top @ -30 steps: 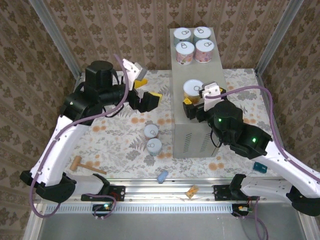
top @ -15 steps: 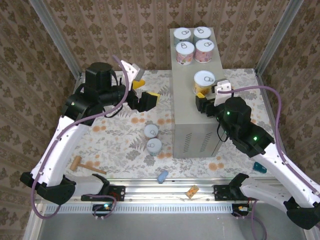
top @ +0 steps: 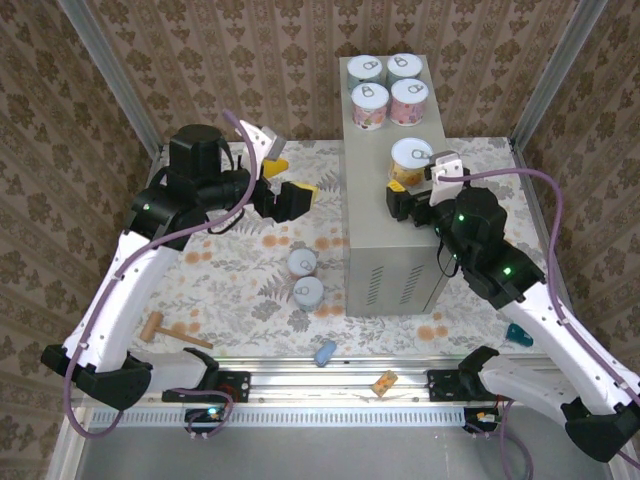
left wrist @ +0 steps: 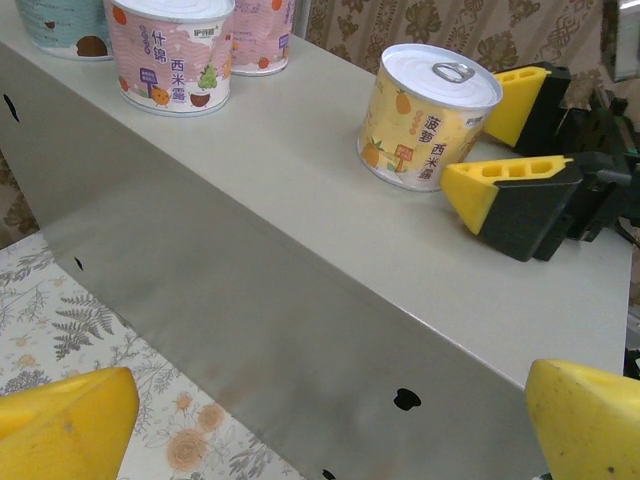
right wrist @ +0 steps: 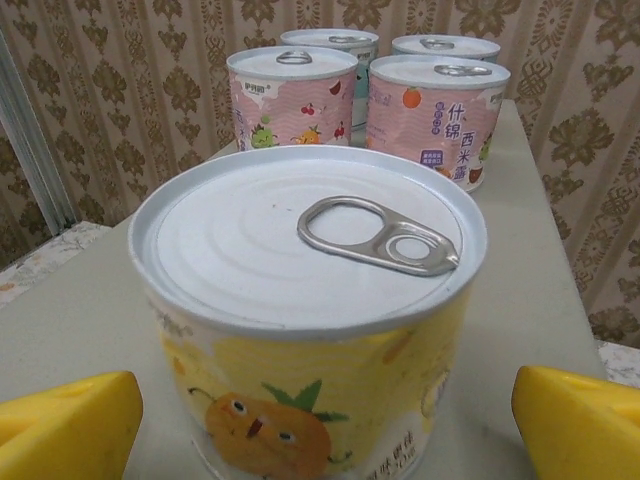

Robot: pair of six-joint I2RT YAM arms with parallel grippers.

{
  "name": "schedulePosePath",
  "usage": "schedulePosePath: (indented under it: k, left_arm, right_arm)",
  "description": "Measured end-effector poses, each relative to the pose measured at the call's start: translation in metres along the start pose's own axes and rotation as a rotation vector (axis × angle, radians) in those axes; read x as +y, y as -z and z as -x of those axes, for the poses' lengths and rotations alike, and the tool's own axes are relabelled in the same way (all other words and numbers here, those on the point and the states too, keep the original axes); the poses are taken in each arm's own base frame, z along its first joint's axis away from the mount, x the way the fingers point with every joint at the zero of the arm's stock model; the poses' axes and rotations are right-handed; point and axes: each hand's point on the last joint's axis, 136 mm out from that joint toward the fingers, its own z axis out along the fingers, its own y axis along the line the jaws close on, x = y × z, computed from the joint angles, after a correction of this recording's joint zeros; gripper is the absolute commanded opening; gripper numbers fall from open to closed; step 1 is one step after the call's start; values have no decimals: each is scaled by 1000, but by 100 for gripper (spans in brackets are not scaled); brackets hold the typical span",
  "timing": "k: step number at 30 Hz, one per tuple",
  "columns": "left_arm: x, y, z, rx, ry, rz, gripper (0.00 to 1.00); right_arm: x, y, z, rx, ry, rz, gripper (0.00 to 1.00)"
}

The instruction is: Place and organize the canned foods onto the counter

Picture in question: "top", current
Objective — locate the floral table cover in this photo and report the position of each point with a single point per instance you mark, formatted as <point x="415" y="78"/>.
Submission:
<point x="225" y="300"/>

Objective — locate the brown food can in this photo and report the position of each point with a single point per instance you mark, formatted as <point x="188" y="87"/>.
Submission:
<point x="302" y="261"/>

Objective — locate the light blue food can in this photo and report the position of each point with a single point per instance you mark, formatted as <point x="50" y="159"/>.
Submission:
<point x="364" y="67"/>
<point x="405" y="65"/>

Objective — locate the small teal object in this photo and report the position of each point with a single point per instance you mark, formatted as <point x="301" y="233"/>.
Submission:
<point x="517" y="334"/>

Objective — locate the pink colourful food can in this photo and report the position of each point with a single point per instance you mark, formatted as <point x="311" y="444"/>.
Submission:
<point x="370" y="102"/>

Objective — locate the teal coconut label can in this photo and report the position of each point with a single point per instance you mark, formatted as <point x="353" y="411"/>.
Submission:
<point x="307" y="292"/>

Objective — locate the orange food can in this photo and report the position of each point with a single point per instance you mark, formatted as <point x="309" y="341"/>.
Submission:
<point x="411" y="157"/>

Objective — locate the aluminium frame post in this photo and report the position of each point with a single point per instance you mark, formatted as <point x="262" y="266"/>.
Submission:
<point x="111" y="75"/>
<point x="555" y="75"/>

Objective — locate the aluminium mounting rail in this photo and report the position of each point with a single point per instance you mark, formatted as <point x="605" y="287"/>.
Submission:
<point x="310" y="382"/>

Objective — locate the wooden mallet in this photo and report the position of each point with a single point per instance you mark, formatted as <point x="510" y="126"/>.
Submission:
<point x="152" y="327"/>

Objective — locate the small blue object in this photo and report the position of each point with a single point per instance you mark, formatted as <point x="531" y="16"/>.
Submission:
<point x="325" y="352"/>

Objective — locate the pink lilac food can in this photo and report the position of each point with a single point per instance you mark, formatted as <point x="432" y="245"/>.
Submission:
<point x="409" y="100"/>

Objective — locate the small circuit board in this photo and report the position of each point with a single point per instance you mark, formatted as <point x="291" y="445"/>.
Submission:
<point x="207" y="415"/>
<point x="482" y="417"/>

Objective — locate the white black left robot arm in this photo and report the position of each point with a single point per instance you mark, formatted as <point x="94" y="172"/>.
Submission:
<point x="125" y="295"/>

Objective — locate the grey metal box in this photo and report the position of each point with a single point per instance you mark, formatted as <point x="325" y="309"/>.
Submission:
<point x="390" y="225"/>

